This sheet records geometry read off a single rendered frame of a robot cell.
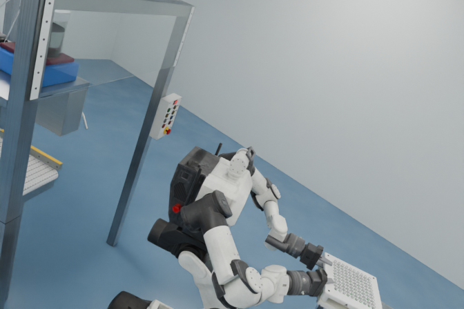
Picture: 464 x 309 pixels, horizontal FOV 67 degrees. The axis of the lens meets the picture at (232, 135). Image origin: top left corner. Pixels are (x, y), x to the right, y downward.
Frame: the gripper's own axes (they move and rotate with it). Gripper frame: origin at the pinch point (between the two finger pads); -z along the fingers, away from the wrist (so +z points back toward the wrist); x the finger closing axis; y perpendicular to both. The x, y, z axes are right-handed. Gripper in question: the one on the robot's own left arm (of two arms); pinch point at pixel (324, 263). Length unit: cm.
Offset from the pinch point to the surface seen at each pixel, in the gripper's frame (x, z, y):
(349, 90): -27, 22, -285
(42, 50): -53, 108, 56
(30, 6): -65, 111, 60
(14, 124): -27, 111, 60
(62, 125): -17, 117, 33
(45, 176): 10, 120, 34
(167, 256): 103, 84, -58
